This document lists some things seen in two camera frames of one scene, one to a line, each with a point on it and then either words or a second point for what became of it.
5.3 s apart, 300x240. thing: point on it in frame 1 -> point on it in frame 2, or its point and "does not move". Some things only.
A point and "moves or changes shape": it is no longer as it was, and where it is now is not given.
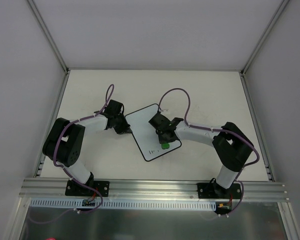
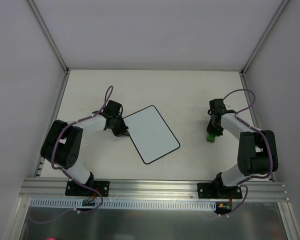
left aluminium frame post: (56, 51) does not move
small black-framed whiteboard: (146, 134) does not move
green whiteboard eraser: (165, 145) moves or changes shape
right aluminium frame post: (257, 128) does not move
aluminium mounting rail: (55, 189) does not move
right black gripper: (165, 136) -> (214, 130)
